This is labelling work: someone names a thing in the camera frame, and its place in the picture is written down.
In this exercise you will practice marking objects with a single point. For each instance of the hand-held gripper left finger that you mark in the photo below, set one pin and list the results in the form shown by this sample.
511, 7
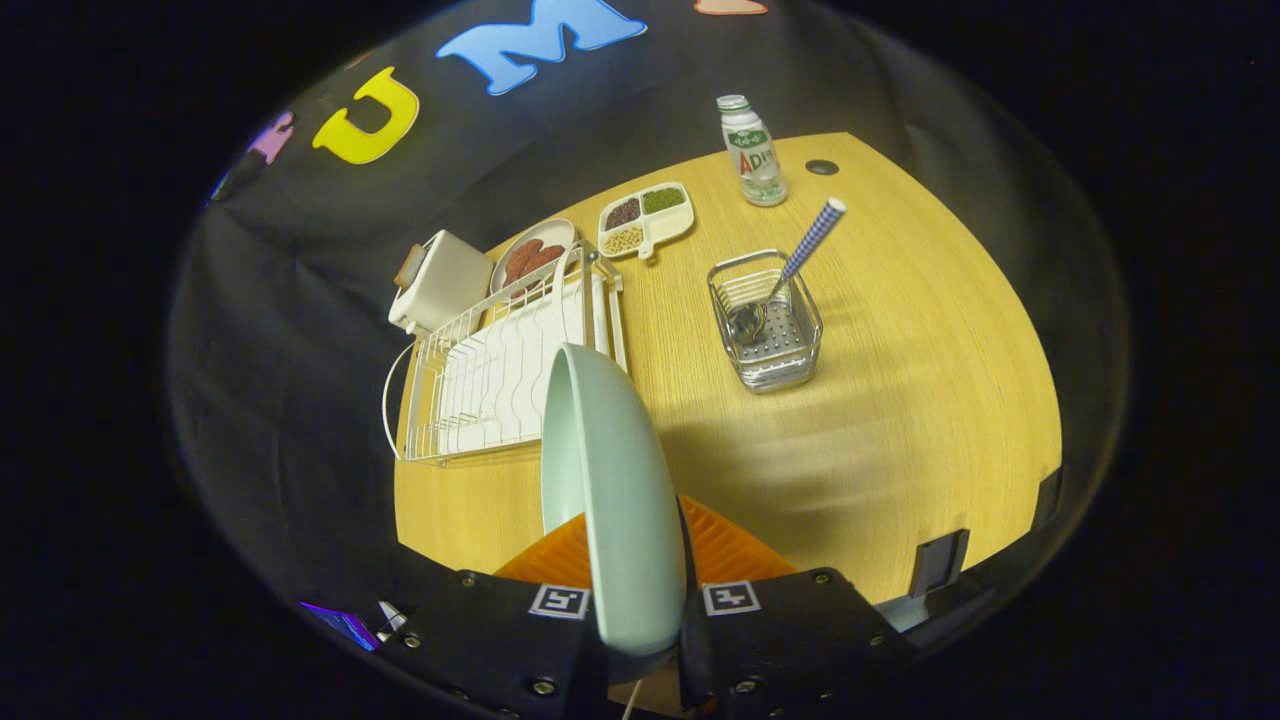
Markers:
480, 640

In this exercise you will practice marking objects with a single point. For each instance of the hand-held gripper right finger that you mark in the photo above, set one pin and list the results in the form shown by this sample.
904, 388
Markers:
790, 640

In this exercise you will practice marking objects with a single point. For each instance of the pale green plate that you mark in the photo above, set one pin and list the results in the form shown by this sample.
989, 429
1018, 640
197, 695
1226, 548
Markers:
620, 500

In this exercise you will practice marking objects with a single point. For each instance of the round white plate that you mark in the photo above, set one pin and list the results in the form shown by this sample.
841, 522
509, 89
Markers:
555, 235

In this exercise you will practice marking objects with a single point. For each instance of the white divided dish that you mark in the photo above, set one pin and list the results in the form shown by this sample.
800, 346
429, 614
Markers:
672, 228

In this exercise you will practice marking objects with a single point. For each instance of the white ribbed drip tray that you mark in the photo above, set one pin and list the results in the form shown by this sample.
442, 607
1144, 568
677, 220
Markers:
500, 380

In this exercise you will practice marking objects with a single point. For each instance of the white toaster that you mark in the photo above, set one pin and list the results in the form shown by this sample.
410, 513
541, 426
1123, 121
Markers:
445, 285

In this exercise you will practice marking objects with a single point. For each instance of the toast slice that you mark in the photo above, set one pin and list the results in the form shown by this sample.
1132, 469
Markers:
408, 268

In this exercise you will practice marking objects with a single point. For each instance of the red meat slice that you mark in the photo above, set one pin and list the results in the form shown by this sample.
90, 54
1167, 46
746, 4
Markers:
520, 262
548, 260

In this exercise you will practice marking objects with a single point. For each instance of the black backdrop cloth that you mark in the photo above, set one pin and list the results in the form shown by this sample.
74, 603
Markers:
300, 300

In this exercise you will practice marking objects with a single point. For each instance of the yellow beans pile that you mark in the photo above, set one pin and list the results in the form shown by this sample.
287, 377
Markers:
623, 240

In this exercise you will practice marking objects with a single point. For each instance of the dark brown beans pile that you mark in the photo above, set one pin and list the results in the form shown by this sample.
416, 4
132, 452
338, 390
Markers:
623, 213

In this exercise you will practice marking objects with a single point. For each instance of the green beans pile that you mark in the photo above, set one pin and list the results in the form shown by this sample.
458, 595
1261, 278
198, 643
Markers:
662, 200

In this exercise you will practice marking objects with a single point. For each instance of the black table grommet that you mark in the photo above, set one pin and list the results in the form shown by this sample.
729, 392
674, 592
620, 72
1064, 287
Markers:
822, 167

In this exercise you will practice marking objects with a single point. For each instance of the white green label bottle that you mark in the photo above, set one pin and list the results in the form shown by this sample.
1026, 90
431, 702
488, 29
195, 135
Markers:
752, 155

